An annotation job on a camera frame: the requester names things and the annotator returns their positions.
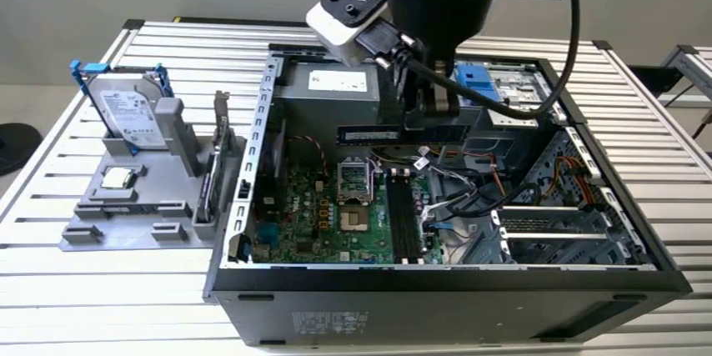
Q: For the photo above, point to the grey parts rack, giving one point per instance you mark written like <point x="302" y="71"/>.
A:
<point x="162" y="181"/>

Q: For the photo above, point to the metal drive cage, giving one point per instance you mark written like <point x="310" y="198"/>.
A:
<point x="500" y="147"/>

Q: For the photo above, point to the hard disk in blue carrier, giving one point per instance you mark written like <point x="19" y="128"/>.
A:
<point x="126" y="110"/>

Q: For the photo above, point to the blue RAM stick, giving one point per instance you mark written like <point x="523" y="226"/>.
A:
<point x="367" y="136"/>

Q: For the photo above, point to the blue drive bay latch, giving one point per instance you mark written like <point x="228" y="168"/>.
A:
<point x="472" y="81"/>

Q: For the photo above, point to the white camera with black plate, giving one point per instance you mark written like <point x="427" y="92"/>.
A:
<point x="334" y="35"/>

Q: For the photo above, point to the black RAM slot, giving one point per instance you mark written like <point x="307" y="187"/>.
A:
<point x="399" y="214"/>
<point x="392" y="214"/>
<point x="414" y="214"/>
<point x="406" y="214"/>

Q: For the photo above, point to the grey power supply unit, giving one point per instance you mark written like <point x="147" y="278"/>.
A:
<point x="328" y="122"/>

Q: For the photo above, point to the green motherboard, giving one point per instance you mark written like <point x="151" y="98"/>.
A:
<point x="334" y="243"/>

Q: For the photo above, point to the metal side table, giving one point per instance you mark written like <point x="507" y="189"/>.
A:
<point x="695" y="68"/>

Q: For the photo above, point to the silver CPU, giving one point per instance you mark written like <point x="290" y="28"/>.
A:
<point x="119" y="176"/>

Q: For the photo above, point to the CPU socket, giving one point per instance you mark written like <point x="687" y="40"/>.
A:
<point x="355" y="219"/>

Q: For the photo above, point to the black PC case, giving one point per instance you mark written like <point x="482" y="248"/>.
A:
<point x="390" y="310"/>

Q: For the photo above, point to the dark RAM stick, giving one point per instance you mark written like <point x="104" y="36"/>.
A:
<point x="131" y="207"/>

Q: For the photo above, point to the black round floor base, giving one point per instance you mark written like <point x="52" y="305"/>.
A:
<point x="16" y="143"/>

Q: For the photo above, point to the metal disk bay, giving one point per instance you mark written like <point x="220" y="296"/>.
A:
<point x="548" y="236"/>

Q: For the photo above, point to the graphics card with bracket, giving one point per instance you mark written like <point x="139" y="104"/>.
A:
<point x="204" y="193"/>

